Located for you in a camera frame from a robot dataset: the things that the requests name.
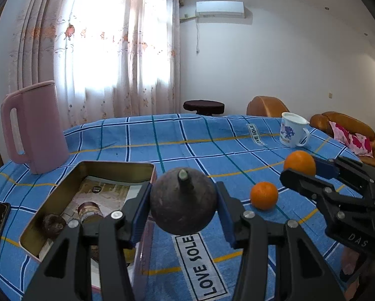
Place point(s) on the white air conditioner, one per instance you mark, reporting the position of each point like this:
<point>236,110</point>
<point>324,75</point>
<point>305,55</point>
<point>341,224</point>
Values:
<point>223,9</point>

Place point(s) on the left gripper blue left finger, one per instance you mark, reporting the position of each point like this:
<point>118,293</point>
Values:
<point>65,272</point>

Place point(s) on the white enamel mug blue flowers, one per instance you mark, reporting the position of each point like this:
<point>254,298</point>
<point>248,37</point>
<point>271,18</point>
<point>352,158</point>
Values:
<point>294,130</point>

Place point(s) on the dark passion fruit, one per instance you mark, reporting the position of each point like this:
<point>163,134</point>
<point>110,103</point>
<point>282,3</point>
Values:
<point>53,225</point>
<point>94,253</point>

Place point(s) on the small orange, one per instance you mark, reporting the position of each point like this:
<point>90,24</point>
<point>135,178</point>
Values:
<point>264,195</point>

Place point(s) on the pink electric kettle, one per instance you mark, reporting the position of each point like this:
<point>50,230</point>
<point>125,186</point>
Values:
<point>42,137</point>

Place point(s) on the orange leather sofa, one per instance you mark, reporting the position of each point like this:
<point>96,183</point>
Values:
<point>352,133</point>

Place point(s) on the person's hand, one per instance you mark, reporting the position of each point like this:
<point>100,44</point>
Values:
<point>349,260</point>

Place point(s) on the large orange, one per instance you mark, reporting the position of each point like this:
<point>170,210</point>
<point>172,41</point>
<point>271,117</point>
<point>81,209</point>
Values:
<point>302,162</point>

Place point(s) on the sheer floral curtain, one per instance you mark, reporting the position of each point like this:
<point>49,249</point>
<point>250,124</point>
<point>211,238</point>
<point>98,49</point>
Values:
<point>107,58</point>

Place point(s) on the pink red floral cloth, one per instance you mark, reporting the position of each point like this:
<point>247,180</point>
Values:
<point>359,144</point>

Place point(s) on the dark round stool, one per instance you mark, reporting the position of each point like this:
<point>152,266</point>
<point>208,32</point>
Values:
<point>204,107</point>

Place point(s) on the printed paper leaflet in tin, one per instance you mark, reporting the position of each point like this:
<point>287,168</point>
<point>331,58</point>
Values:
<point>108,195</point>

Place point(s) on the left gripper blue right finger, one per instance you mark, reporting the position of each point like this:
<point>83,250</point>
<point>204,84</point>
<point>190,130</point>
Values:
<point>301,272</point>

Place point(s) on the pink metal tin box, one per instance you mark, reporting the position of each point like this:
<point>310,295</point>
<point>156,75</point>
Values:
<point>137,259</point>

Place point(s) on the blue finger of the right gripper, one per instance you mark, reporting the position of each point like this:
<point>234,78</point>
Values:
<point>326,168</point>
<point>308,186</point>

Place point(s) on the orange leather armchair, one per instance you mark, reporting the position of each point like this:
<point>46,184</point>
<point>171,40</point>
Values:
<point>265,106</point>

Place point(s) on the dark purple mangosteen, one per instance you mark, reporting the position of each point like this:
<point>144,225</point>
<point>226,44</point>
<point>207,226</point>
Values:
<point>183,201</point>

